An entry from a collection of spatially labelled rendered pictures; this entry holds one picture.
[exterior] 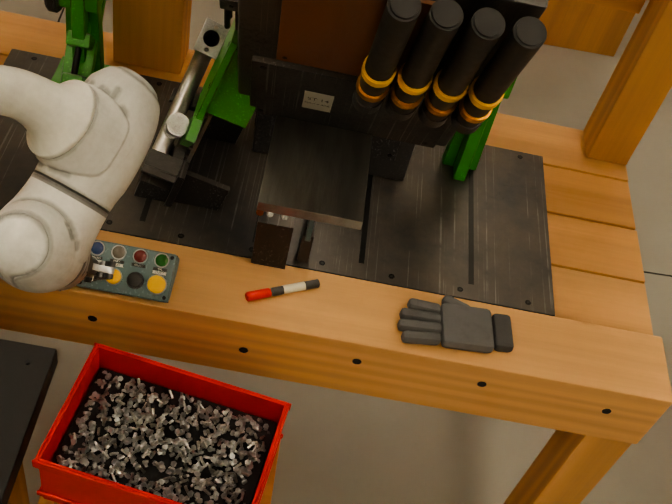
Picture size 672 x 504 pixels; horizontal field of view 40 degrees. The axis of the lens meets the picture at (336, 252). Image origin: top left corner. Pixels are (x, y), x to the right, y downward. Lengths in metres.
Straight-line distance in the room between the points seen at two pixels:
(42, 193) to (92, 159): 0.07
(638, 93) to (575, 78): 1.91
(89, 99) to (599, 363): 0.97
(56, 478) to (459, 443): 1.40
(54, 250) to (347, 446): 1.51
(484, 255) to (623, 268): 0.29
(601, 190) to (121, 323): 1.01
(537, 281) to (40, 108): 0.98
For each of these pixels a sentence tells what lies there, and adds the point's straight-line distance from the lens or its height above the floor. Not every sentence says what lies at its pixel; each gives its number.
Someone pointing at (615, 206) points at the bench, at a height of 0.88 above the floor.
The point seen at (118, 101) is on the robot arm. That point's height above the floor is 1.38.
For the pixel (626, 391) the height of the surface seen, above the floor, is 0.90.
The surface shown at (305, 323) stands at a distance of 1.52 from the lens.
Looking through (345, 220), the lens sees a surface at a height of 1.13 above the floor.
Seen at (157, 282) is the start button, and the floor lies 0.94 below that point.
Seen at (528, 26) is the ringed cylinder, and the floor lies 1.56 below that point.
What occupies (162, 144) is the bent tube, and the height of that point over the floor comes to 1.00.
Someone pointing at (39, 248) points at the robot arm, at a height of 1.31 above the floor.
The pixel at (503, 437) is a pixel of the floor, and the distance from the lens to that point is 2.60.
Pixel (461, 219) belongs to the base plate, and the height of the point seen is 0.90.
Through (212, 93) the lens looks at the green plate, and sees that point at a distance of 1.47.
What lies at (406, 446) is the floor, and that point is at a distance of 2.50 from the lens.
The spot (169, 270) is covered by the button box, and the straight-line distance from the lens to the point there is 1.51.
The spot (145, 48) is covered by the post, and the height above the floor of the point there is 0.93.
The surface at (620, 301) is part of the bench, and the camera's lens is 1.79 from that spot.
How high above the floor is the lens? 2.12
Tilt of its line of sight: 48 degrees down
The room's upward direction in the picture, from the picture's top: 15 degrees clockwise
